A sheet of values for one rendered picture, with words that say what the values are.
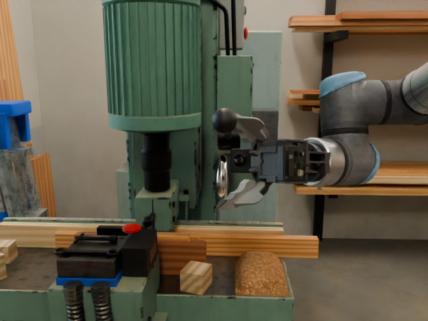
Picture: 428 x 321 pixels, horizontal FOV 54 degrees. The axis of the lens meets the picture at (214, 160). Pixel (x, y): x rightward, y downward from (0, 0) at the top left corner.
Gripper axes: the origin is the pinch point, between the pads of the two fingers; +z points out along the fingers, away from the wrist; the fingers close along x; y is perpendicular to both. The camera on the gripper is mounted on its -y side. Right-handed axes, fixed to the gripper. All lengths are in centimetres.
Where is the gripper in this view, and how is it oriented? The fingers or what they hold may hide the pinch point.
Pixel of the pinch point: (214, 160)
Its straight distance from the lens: 65.6
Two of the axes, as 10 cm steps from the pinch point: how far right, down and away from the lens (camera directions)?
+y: 6.0, 0.0, -8.0
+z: -8.0, -0.2, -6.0
